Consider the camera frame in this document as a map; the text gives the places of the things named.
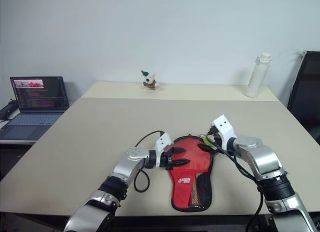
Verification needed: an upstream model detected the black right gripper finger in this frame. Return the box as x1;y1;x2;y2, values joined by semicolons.
198;143;217;151

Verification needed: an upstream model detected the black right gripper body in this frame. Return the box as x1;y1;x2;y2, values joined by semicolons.
206;126;224;147

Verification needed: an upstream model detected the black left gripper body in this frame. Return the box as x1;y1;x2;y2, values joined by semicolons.
160;148;175;171

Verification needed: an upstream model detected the red black paddle case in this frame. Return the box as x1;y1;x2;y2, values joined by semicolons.
166;134;216;213

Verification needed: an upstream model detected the white water bottle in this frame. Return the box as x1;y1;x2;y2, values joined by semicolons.
244;52;273;98

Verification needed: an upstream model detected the white plush dog toy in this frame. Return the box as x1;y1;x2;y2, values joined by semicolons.
140;70;162;91

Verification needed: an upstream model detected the black office chair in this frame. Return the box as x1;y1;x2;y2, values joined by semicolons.
286;51;320;143

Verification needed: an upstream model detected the open grey laptop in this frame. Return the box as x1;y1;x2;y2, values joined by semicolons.
0;76;70;140

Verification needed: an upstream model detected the black box device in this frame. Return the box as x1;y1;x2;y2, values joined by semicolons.
0;99;20;121

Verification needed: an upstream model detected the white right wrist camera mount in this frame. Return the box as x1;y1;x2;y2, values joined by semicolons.
210;114;238;144

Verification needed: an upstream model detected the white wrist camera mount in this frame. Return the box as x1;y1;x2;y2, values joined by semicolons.
153;133;173;169
210;114;238;144

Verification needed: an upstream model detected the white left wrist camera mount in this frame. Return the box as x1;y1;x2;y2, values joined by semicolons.
153;133;173;169

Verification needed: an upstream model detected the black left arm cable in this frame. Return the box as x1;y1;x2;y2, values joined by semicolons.
133;130;166;193

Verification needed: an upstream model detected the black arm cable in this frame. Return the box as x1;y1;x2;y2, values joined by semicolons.
214;146;265;232
133;130;166;193

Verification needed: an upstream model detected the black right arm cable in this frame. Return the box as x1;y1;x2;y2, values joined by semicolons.
214;146;265;232

